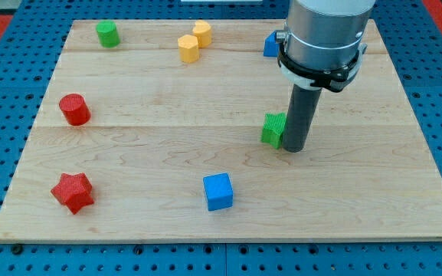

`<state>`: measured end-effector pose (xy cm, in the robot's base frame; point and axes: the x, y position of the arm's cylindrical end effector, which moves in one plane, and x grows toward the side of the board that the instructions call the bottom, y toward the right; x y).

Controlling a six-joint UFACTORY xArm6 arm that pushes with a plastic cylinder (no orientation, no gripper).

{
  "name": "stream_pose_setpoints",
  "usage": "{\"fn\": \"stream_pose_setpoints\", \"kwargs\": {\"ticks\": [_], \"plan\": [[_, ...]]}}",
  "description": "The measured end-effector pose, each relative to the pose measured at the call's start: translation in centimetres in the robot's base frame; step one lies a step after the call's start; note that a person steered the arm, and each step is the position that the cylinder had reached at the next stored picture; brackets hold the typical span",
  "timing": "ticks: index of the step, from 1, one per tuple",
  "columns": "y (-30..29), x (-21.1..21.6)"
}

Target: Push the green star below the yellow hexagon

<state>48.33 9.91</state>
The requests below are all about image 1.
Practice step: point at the green star block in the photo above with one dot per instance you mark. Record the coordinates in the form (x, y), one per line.
(273, 128)

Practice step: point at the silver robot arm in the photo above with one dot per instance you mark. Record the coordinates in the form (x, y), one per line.
(320, 45)

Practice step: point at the blue block behind arm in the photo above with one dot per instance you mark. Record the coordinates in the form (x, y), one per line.
(271, 47)

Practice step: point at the yellow hexagon block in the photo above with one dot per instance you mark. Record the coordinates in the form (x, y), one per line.
(188, 48)

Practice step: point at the red star block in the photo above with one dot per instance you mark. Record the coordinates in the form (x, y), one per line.
(73, 191)

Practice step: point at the blue cube block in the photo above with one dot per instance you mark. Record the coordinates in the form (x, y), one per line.
(218, 191)

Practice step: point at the wooden board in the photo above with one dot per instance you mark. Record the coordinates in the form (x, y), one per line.
(159, 126)

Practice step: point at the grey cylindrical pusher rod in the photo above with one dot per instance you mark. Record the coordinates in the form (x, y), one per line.
(302, 107)

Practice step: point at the yellow heart block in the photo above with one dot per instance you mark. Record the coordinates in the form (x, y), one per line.
(203, 32)

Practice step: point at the red cylinder block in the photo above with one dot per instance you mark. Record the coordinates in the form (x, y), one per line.
(74, 109)

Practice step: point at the green cylinder block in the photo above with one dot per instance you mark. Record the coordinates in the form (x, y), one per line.
(107, 33)

